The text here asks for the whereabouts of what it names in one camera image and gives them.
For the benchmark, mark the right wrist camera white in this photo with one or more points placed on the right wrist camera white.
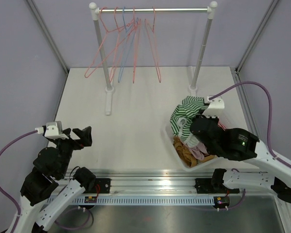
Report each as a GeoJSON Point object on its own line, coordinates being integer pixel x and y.
{"type": "Point", "coordinates": [215, 106]}

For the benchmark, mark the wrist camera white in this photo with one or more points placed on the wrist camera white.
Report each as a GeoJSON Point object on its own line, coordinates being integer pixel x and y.
{"type": "Point", "coordinates": [54, 131]}
{"type": "Point", "coordinates": [215, 106]}

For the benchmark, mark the red striped tank top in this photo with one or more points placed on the red striped tank top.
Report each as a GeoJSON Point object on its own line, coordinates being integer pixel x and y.
{"type": "Point", "coordinates": [221, 126]}

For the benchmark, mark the aluminium frame post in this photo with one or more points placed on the aluminium frame post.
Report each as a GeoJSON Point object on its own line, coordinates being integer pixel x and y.
{"type": "Point", "coordinates": [46, 33]}
{"type": "Point", "coordinates": [257, 34]}

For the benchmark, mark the left aluminium frame post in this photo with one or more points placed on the left aluminium frame post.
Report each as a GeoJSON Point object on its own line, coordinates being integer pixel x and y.
{"type": "Point", "coordinates": [46, 33]}

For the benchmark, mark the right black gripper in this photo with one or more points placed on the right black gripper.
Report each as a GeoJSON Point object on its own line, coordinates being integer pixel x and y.
{"type": "Point", "coordinates": [215, 119]}

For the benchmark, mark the mauve pink tank top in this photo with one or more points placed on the mauve pink tank top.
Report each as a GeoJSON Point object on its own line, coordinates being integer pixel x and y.
{"type": "Point", "coordinates": [199, 151]}

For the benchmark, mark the brown tank top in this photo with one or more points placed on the brown tank top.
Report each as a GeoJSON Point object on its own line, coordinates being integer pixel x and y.
{"type": "Point", "coordinates": [185, 155]}

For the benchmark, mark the pink wire hanger green top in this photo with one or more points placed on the pink wire hanger green top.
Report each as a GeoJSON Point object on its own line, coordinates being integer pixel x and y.
{"type": "Point", "coordinates": [150, 31]}

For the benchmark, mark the pink wire hanger brown top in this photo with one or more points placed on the pink wire hanger brown top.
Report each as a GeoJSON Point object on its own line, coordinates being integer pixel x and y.
{"type": "Point", "coordinates": [123, 35]}

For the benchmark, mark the blue wire hanger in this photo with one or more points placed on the blue wire hanger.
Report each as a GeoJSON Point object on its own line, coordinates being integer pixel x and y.
{"type": "Point", "coordinates": [126, 48]}

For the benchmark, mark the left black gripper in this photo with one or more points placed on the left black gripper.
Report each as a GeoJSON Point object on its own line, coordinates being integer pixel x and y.
{"type": "Point", "coordinates": [85, 135]}

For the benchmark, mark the white plastic basket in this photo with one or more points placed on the white plastic basket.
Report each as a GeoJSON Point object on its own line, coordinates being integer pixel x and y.
{"type": "Point", "coordinates": [167, 137]}

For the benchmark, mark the right aluminium frame post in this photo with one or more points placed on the right aluminium frame post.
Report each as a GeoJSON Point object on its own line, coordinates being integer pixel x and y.
{"type": "Point", "coordinates": [257, 34]}

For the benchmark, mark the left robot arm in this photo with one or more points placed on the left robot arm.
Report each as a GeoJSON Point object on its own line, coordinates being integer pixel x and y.
{"type": "Point", "coordinates": [50, 166]}

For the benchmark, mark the white and grey clothes rack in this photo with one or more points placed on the white and grey clothes rack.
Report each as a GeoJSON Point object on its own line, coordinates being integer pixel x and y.
{"type": "Point", "coordinates": [110, 43]}

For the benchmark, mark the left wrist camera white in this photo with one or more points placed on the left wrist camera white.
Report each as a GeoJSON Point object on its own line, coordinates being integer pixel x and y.
{"type": "Point", "coordinates": [54, 131]}

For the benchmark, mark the green striped tank top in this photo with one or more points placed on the green striped tank top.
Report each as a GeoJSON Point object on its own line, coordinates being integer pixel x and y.
{"type": "Point", "coordinates": [182, 118]}

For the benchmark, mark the pink wire hanger mauve top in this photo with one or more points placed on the pink wire hanger mauve top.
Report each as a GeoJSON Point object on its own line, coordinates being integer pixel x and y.
{"type": "Point", "coordinates": [136, 46]}

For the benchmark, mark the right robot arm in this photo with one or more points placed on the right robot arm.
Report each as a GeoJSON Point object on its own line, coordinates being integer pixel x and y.
{"type": "Point", "coordinates": [240, 145]}

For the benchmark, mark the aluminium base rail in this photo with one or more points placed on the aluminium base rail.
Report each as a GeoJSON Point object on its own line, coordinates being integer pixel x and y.
{"type": "Point", "coordinates": [156, 187]}

